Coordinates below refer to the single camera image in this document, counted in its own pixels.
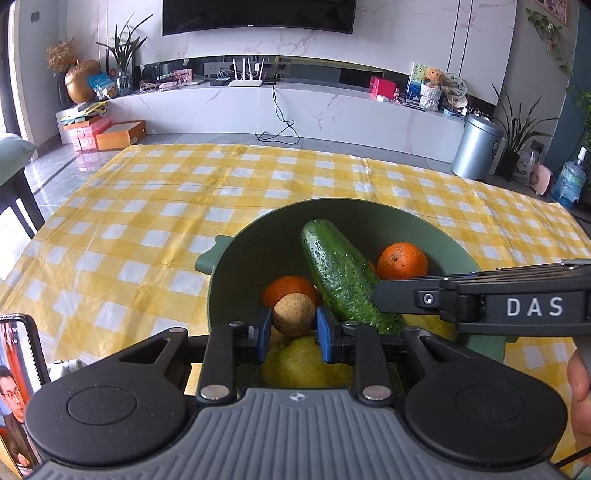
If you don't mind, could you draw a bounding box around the landscape picture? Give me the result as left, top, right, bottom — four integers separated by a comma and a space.
409, 61, 432, 104

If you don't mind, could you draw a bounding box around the pink container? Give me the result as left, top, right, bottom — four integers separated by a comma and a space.
530, 164, 554, 195

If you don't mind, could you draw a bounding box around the green plant in glass vase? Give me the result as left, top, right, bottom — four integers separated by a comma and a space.
97, 14, 154, 96

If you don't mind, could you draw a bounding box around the black television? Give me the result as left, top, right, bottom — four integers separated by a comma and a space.
163, 0, 357, 36

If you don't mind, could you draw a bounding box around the gold acorn vase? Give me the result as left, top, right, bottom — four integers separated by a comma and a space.
65, 60, 101, 104

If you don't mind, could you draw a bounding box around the blue snack bag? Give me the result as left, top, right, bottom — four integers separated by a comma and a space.
89, 73, 118, 100

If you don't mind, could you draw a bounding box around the stack of orange boxes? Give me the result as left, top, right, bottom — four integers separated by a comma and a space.
62, 115, 112, 152

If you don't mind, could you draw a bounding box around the teddy bear in white basket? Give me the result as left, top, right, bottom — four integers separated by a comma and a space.
421, 67, 448, 112

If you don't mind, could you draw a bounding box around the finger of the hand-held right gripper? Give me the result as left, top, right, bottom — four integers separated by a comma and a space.
374, 274, 446, 324

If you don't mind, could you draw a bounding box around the red box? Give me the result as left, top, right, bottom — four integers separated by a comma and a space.
369, 76, 398, 100

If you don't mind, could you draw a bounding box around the green colander bowl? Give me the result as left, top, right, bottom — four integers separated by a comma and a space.
194, 198, 518, 402

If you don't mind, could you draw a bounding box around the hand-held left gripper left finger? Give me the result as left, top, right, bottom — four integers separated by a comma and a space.
117, 307, 273, 402

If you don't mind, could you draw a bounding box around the green cucumber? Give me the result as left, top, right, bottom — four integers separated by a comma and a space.
300, 219, 409, 335

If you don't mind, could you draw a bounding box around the blue water bottle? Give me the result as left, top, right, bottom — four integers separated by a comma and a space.
551, 147, 588, 209

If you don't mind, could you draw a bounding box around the smartphone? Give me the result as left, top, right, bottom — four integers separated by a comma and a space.
0, 314, 51, 478

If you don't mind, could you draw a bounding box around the dark chair with green cushion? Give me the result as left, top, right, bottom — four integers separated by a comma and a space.
0, 134, 47, 241

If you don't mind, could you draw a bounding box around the large orange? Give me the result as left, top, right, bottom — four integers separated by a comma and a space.
262, 275, 323, 309

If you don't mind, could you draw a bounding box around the round paper fan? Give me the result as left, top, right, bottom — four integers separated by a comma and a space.
441, 74, 468, 109

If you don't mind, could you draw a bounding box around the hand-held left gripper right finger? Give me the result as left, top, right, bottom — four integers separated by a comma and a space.
315, 305, 468, 402

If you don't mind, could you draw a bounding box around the yellow checked tablecloth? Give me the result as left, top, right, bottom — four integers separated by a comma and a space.
0, 142, 591, 467

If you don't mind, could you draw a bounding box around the person's right hand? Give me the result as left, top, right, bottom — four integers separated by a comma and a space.
567, 351, 591, 462

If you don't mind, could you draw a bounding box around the dried flower bunch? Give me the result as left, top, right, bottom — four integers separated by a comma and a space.
46, 39, 83, 75

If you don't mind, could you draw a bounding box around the potted long-leaf plant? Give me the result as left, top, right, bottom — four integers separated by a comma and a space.
492, 83, 559, 183

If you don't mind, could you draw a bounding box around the black power cable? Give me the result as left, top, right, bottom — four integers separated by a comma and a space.
256, 85, 300, 145

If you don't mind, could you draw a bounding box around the flat orange box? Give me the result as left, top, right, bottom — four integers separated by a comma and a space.
96, 121, 147, 151

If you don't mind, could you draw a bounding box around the hanging vine plant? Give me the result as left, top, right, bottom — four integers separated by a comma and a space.
526, 7, 591, 116

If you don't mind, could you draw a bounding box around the white router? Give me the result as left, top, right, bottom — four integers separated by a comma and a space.
229, 58, 265, 88

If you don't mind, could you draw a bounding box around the brown kiwi bottom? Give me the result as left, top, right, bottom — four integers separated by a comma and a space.
271, 292, 317, 337

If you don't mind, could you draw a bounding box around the silver trash bin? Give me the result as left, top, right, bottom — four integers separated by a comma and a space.
451, 114, 505, 182

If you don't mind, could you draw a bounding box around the white marble tv cabinet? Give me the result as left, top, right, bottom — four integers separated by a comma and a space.
55, 80, 467, 164

